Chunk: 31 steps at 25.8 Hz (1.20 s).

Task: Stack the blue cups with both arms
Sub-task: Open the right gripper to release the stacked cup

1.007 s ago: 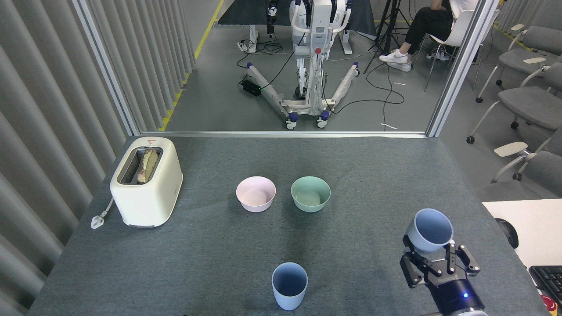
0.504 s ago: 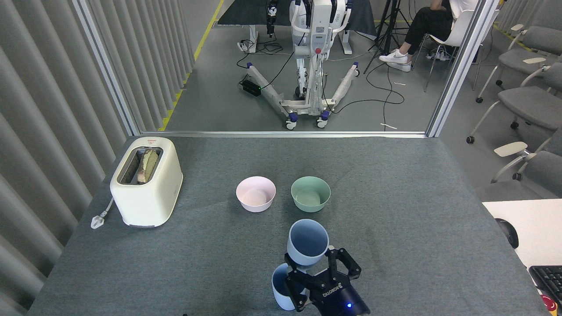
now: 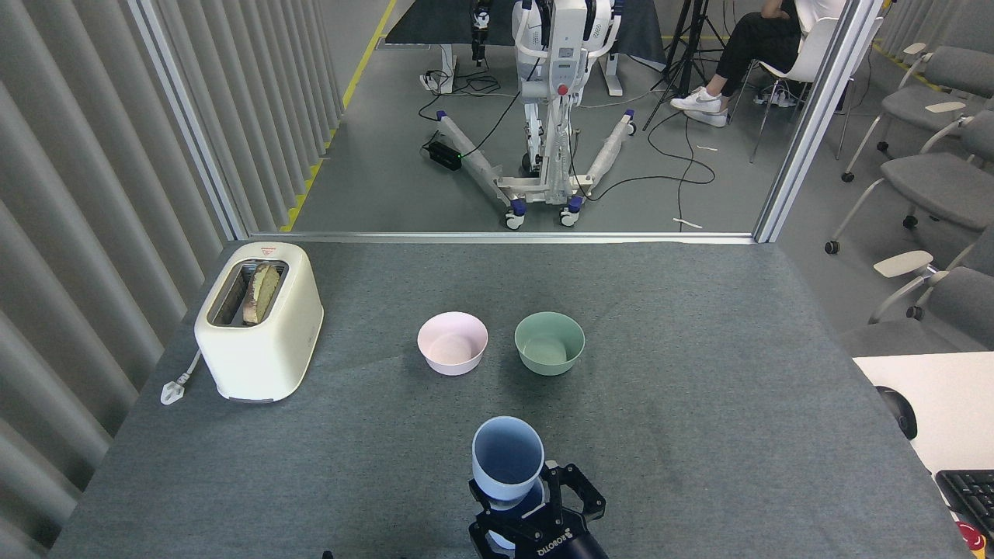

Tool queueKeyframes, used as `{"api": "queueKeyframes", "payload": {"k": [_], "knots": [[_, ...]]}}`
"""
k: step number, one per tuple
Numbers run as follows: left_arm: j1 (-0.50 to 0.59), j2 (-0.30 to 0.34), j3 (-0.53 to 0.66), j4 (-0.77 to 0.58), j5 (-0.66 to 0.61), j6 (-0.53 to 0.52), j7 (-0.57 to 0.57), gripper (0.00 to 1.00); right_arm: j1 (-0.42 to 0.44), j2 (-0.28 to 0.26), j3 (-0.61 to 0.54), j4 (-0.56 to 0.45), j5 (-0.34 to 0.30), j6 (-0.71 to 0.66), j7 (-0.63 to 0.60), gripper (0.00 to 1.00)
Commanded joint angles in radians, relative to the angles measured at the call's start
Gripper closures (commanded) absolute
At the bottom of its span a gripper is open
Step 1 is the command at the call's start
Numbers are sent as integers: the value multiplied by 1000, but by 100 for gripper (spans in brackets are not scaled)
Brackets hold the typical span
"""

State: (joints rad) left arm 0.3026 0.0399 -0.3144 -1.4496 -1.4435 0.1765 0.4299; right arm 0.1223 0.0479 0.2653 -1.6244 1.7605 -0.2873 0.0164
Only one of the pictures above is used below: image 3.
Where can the silver frame rail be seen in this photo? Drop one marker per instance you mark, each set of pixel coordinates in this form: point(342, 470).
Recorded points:
point(497, 237)

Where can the pink bowl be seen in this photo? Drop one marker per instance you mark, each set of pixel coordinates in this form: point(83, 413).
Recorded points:
point(452, 353)

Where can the bread slice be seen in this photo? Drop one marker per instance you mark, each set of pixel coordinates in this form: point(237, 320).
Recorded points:
point(262, 295)

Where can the black keyboard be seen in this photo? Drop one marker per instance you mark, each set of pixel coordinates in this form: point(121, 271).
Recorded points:
point(971, 497)

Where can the black tripod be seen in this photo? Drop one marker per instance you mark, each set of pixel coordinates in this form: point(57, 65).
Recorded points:
point(683, 54)

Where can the white chair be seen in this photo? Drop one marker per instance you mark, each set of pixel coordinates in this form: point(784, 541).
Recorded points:
point(811, 58)

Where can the red round button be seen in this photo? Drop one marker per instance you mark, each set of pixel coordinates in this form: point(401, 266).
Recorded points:
point(971, 537)

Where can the green bowl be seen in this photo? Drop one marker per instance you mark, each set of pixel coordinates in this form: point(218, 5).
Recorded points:
point(549, 353)

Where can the white power strip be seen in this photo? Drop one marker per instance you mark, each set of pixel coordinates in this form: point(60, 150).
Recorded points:
point(431, 81)

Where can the silver frame post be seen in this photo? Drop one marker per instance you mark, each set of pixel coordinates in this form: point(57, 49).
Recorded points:
point(815, 116)
point(186, 116)

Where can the white desk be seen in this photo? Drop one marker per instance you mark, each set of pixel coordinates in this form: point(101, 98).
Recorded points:
point(951, 396)

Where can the black power box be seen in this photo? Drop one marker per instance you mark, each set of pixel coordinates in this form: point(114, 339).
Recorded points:
point(444, 155)

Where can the black hanging robot arm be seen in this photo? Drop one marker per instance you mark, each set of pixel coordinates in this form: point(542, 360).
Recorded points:
point(481, 31)

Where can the dark grey floor mat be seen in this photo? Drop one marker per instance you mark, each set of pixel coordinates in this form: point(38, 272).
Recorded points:
point(435, 23)

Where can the cream toaster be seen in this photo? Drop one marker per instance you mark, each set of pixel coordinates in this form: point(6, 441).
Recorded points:
point(268, 357)

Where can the grey office chair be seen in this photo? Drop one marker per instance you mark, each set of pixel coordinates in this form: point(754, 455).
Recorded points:
point(936, 182)
point(951, 307)
point(943, 78)

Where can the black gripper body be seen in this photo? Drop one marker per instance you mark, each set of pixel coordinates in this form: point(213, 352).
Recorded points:
point(559, 543)

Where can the seated person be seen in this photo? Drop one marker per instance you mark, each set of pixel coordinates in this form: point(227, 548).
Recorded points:
point(745, 46)

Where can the white wheeled stand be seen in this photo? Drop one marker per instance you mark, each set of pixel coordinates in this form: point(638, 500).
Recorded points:
point(561, 70)

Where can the blue plastic cup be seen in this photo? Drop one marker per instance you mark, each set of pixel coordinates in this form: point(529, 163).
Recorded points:
point(528, 498)
point(505, 485)

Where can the black computer mouse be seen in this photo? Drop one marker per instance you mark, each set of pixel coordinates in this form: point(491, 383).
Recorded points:
point(901, 413)

